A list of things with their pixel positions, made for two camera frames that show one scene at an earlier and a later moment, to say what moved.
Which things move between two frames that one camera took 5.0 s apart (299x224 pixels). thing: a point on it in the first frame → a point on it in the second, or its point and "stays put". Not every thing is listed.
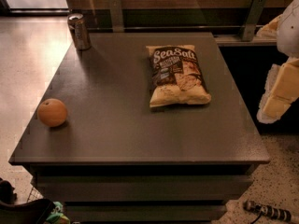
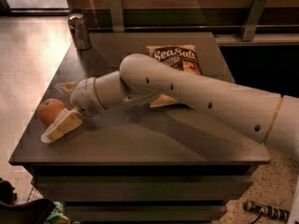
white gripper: x=290 y=32 → x=83 y=97
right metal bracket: x=254 y=15 stays put
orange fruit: x=51 y=112 stays put
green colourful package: x=56 y=216 stays put
